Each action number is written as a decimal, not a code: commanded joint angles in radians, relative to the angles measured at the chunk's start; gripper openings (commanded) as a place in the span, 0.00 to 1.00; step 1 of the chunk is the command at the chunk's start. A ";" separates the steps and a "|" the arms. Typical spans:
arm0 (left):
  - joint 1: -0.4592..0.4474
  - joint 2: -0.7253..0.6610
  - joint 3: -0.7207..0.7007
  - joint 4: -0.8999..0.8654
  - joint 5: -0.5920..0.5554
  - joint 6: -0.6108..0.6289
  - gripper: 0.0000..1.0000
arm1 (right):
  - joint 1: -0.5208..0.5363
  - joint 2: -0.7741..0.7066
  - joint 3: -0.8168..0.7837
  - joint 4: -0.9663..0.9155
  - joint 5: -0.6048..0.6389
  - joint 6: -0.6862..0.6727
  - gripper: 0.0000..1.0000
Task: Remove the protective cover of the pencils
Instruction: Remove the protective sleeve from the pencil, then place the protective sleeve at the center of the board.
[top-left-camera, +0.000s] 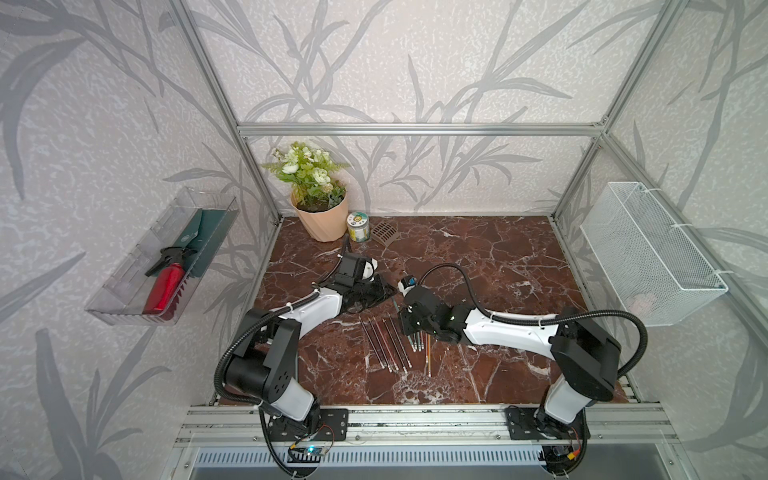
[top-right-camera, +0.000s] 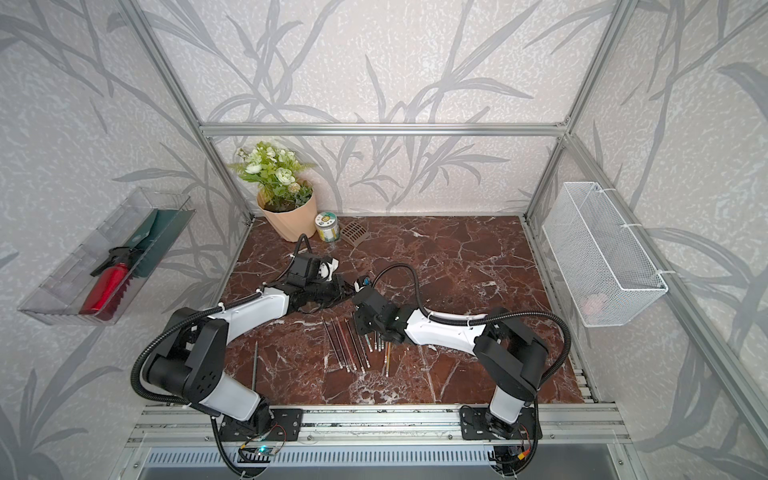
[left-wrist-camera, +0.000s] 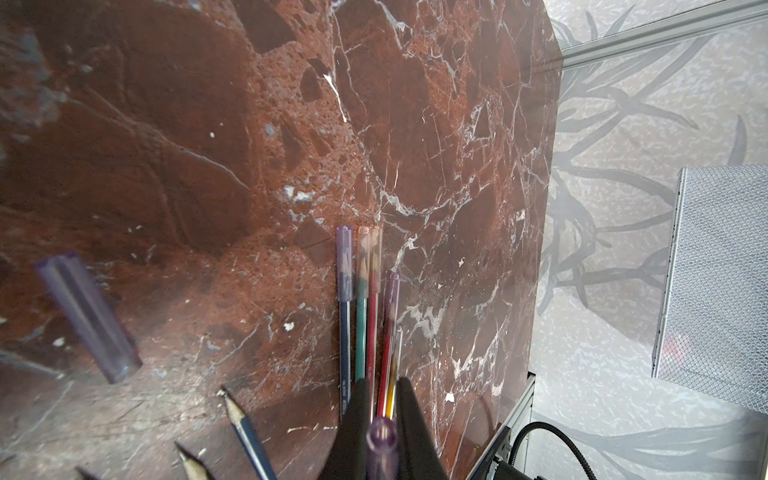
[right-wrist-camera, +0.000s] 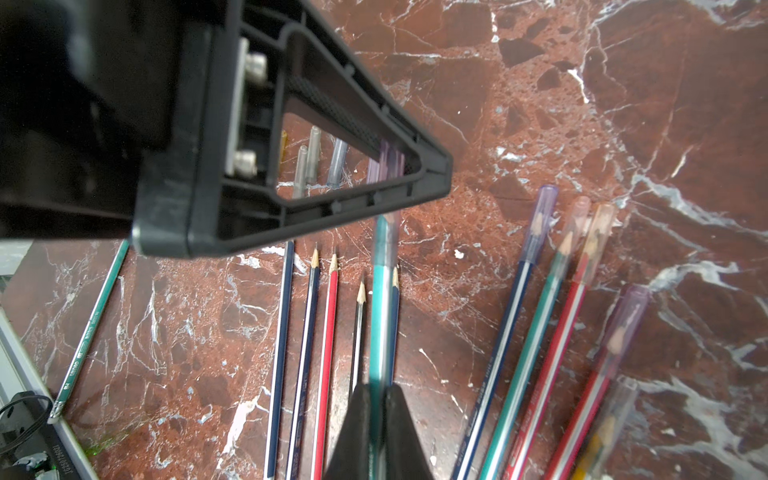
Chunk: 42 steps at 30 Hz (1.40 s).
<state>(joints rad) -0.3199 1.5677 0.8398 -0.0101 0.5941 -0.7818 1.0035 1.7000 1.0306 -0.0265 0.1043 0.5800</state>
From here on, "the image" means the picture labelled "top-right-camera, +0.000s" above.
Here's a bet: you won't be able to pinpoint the blue capped pencil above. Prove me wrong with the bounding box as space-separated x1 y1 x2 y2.
354 332 371 370

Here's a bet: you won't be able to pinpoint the black capped pencil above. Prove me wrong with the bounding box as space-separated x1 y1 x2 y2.
345 320 366 372

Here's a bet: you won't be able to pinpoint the dark blue pencil thin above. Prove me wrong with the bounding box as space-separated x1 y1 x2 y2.
323 322 346 369

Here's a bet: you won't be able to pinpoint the green pencil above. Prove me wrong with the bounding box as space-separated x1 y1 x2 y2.
251 341 259 391

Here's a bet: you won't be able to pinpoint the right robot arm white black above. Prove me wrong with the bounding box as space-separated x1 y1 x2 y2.
353 286 549 435

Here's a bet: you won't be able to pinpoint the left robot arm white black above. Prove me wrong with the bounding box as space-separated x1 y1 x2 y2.
130 235 356 428

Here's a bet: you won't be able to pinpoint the small tin can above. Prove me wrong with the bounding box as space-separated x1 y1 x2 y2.
315 212 340 243

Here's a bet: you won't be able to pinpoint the terracotta flower pot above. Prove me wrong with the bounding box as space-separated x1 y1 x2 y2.
257 192 318 242

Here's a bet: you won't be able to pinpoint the brown drain grate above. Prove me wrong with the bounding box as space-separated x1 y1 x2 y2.
340 220 370 247

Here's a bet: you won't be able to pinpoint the green plant white flowers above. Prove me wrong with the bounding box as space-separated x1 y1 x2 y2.
228 142 313 213

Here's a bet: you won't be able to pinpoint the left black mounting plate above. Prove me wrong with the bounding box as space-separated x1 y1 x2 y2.
219 407 303 442

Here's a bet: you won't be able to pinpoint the black mounting plate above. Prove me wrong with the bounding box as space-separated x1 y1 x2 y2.
219 407 303 442
459 405 542 440

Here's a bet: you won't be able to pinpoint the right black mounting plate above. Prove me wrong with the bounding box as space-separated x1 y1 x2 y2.
459 405 542 440

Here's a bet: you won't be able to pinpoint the green circuit board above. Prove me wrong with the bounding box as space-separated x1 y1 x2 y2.
237 442 285 464

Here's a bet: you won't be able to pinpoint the red spray bottle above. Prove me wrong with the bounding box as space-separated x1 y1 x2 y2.
79 246 143 321

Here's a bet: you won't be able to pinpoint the pink object in basket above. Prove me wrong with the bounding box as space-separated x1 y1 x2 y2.
581 293 608 318

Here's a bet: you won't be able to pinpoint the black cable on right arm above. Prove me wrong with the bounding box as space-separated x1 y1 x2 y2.
370 262 572 385

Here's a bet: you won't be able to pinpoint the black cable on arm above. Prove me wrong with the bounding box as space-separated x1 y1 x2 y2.
370 262 572 385
130 290 265 404

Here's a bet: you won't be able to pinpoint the clear plastic wall tray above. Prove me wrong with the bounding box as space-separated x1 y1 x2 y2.
18 188 195 326

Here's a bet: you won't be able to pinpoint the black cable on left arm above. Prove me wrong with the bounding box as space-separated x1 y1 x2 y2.
130 290 265 404

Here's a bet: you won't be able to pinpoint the white wire mesh basket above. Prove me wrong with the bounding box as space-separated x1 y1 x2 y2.
543 182 668 328

